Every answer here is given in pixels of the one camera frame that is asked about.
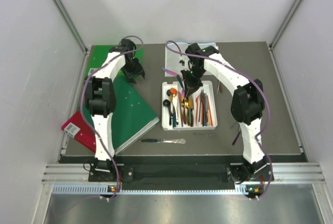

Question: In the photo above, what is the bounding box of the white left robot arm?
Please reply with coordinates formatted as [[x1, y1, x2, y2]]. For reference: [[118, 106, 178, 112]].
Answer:
[[81, 35, 145, 162]]

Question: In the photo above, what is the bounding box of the iridescent knife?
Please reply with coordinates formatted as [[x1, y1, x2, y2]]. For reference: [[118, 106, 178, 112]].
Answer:
[[162, 68, 182, 78], [181, 90, 186, 125]]

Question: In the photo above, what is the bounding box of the aluminium frame rail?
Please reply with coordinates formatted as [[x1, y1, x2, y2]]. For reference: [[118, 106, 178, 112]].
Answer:
[[52, 0, 88, 53]]

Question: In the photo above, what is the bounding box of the gold spoon in tray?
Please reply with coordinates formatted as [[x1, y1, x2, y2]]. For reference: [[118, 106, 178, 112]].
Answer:
[[170, 94, 177, 116]]

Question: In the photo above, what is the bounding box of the black mounting base plate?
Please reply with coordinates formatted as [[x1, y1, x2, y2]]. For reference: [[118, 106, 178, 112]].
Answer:
[[87, 163, 275, 183]]

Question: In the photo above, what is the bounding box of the orange chopstick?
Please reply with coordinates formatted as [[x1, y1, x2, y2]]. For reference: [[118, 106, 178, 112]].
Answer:
[[204, 93, 213, 127]]

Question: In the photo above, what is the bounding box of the teal handled gold spoon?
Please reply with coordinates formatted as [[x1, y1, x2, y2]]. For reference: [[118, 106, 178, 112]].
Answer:
[[176, 75, 189, 105]]

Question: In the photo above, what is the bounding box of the clear mesh zip pouch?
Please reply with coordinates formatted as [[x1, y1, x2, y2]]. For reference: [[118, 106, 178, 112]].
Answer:
[[163, 42, 219, 77]]

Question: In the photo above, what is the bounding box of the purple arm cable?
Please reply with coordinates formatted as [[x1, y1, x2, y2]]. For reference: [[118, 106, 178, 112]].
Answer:
[[165, 40, 273, 201], [79, 35, 144, 201]]

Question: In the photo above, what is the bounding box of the silver ornate butter knife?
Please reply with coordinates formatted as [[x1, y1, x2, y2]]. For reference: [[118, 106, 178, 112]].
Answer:
[[139, 138, 186, 144]]

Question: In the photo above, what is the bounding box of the light green plastic folder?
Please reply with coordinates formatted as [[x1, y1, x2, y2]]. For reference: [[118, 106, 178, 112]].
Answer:
[[85, 45, 144, 77]]

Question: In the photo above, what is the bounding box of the purple plastic fork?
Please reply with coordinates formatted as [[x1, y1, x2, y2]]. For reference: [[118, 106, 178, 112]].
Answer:
[[232, 131, 241, 146]]

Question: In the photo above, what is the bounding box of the magenta folder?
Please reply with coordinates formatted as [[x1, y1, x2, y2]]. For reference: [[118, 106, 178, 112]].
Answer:
[[61, 111, 96, 153]]

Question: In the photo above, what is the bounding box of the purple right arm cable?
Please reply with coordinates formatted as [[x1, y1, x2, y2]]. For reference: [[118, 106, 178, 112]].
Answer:
[[165, 40, 273, 201]]

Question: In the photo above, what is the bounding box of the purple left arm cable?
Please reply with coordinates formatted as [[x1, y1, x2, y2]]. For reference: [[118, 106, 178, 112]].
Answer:
[[79, 35, 144, 201]]

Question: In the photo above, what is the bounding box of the black measuring spoon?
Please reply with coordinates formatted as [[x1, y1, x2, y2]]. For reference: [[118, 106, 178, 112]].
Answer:
[[163, 99, 173, 126]]

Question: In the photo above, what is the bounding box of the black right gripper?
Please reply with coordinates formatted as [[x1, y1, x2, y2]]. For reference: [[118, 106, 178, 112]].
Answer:
[[181, 66, 207, 98]]

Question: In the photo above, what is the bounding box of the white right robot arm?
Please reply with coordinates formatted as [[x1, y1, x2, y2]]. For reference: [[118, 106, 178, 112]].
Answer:
[[181, 43, 265, 180]]

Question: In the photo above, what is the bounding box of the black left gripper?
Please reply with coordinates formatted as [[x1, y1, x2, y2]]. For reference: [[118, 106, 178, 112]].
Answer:
[[122, 57, 145, 83]]

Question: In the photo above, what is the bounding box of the small dark dessert fork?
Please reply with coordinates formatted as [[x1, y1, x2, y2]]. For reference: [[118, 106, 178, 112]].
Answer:
[[193, 133, 215, 137]]

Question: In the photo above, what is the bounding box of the white cutlery tray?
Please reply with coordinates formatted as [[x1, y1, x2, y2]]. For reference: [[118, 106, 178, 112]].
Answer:
[[161, 81, 217, 131]]

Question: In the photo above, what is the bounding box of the dark green ring binder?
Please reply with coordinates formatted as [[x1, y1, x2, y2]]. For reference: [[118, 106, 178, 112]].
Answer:
[[111, 76, 160, 155]]

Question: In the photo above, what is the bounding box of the glossy black spoon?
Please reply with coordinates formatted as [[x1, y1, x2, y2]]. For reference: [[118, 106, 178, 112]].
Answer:
[[166, 89, 172, 97]]

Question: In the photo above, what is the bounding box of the copper knife in tray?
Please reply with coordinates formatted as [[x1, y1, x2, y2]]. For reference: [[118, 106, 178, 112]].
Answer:
[[188, 95, 195, 127]]

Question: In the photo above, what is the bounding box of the orange spoon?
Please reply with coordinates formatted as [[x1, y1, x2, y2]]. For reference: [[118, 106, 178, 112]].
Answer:
[[170, 88, 178, 96]]

